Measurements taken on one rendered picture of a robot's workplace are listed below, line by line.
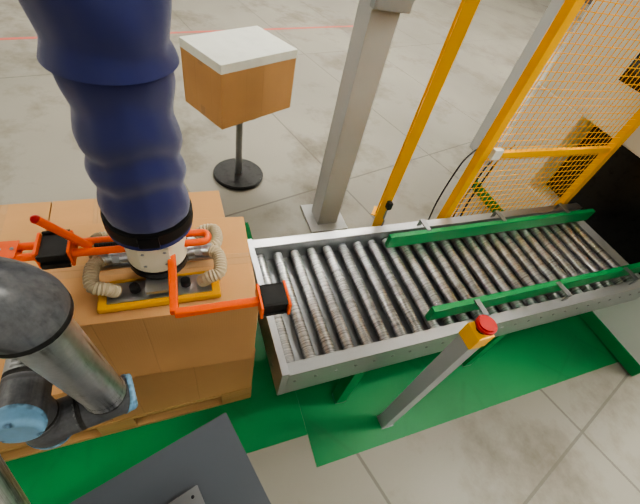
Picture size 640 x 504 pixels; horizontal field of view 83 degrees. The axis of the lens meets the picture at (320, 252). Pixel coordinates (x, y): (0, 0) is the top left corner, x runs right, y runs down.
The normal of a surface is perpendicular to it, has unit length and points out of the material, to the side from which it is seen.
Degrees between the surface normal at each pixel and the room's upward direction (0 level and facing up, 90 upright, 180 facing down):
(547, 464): 0
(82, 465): 0
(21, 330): 79
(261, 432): 0
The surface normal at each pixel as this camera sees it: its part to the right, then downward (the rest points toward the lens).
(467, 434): 0.18, -0.65
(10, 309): 0.91, 0.01
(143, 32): 0.80, 0.54
